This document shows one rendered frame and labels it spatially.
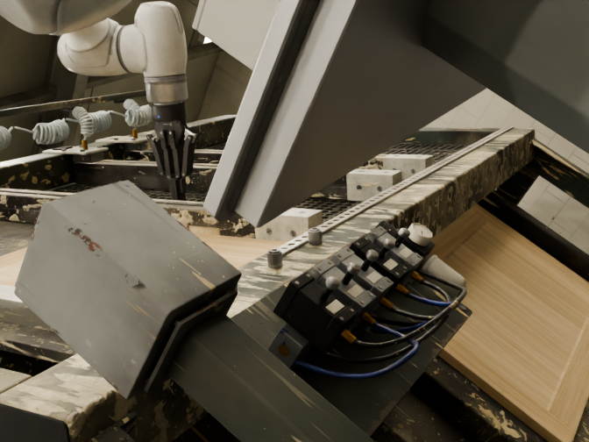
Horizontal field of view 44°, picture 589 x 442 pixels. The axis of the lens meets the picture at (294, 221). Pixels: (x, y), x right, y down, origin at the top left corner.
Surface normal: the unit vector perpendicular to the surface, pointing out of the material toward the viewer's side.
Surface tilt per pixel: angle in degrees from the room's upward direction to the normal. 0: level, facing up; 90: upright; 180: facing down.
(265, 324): 90
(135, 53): 101
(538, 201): 90
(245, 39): 90
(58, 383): 57
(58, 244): 90
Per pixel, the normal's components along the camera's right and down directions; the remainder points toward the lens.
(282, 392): 0.43, -0.77
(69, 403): -0.06, -0.97
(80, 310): -0.49, 0.24
